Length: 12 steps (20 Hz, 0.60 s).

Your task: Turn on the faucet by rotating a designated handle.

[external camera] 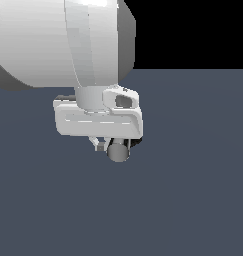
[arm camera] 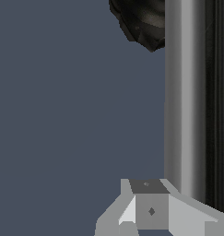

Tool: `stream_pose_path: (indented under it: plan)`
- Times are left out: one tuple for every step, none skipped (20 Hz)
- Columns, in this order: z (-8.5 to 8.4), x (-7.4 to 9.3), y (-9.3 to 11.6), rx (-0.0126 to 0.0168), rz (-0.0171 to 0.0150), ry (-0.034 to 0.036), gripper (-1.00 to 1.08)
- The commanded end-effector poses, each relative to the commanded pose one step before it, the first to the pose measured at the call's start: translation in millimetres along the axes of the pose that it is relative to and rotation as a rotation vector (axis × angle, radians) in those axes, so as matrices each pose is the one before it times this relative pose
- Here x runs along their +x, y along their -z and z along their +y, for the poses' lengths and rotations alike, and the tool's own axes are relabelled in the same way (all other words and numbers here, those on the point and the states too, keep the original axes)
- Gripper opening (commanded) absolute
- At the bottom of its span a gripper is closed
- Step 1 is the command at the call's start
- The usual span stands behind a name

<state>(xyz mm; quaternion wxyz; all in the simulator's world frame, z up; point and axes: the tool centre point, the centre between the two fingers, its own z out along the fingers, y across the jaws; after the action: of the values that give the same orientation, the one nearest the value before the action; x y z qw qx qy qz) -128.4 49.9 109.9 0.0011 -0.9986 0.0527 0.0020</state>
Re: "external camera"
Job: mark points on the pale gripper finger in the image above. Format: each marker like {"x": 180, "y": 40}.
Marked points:
{"x": 97, "y": 143}
{"x": 127, "y": 144}

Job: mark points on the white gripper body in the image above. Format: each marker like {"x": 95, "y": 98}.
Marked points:
{"x": 99, "y": 121}

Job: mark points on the grey faucet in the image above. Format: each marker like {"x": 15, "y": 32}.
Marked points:
{"x": 118, "y": 151}

